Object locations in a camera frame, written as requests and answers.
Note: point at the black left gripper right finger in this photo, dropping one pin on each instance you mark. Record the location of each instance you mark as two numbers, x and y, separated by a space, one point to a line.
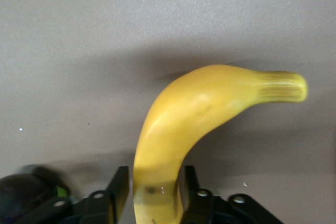
199 197

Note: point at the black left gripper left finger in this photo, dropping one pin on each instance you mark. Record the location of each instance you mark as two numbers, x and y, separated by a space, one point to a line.
115 195

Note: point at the yellow banana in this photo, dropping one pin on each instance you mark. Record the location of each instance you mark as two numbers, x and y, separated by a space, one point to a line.
189 111

